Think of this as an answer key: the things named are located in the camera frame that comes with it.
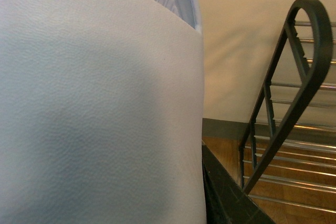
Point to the light blue slide sandal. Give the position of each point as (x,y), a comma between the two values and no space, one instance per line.
(101,111)

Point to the black metal shoe rack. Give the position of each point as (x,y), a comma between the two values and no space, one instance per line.
(287,153)

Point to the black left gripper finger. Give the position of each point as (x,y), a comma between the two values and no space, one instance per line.
(225,200)

